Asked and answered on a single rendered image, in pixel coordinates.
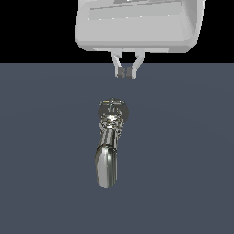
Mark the white Panda gripper body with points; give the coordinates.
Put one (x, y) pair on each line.
(137, 30)

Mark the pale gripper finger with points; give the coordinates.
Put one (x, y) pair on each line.
(118, 70)
(133, 70)

